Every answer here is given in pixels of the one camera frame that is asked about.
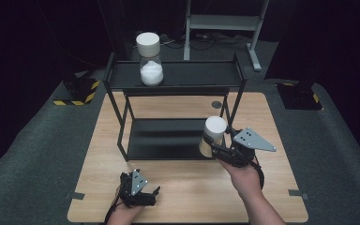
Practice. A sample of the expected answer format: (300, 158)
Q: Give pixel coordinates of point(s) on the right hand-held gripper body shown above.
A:
(250, 142)

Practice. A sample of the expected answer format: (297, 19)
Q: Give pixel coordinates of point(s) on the black metal shelf rack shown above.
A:
(175, 75)

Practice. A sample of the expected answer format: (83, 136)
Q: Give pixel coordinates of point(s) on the round grey table grommet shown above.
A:
(216, 104)

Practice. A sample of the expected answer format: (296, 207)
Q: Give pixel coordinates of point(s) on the glass jar of beige grains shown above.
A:
(214, 128)

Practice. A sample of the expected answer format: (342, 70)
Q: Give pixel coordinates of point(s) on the glass jar of white grains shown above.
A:
(150, 62)

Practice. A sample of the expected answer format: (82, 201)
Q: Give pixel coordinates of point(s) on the grey tape strip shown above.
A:
(75, 196)
(298, 193)

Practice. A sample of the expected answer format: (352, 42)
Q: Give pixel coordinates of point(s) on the person's right hand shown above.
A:
(243, 178)

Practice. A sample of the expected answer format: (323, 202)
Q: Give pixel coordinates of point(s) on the person's left hand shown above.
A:
(126, 212)

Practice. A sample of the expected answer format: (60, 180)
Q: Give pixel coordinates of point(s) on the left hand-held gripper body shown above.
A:
(134, 187)

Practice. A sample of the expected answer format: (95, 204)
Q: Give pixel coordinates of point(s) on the black yellow-striped base plate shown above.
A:
(81, 90)
(300, 97)

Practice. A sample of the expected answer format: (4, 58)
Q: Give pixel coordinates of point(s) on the grey metal stand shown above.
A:
(222, 22)

